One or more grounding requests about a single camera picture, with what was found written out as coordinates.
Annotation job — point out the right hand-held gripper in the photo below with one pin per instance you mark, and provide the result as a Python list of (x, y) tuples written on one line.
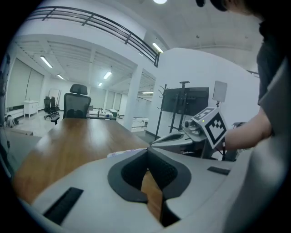
[(214, 127)]

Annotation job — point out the person's grey shirt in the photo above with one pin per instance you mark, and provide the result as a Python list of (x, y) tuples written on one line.
[(272, 91)]

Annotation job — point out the ceiling light strip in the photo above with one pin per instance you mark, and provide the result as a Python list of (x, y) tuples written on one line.
[(157, 47), (107, 75), (60, 77), (46, 61)]

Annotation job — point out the whiteboard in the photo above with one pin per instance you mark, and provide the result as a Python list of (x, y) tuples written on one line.
[(54, 96)]

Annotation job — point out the person's right forearm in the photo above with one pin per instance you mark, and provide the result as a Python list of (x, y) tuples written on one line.
[(247, 134)]

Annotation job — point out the black mesh office chair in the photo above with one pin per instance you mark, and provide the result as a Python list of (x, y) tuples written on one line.
[(76, 104)]

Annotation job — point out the white patterned wet wipes pack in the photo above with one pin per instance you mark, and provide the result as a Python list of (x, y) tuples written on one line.
[(122, 153)]

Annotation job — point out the white panel light on stand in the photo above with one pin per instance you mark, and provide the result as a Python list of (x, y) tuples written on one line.
[(220, 91)]

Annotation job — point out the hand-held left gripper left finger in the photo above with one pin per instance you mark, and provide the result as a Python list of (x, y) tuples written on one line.
[(95, 182)]

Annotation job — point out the black balcony railing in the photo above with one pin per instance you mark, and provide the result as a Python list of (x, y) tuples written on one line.
[(109, 23)]

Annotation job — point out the round ceiling light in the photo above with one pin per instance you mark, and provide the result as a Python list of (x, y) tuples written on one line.
[(159, 1)]

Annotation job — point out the white cabinet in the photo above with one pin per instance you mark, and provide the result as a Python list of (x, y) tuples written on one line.
[(30, 108)]

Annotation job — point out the black coat rack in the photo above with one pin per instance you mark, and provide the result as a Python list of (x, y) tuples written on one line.
[(162, 100)]

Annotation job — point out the black monitor on stand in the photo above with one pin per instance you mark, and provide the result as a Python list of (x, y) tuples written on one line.
[(186, 101)]

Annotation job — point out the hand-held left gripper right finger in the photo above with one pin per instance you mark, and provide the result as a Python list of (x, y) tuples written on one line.
[(195, 173)]

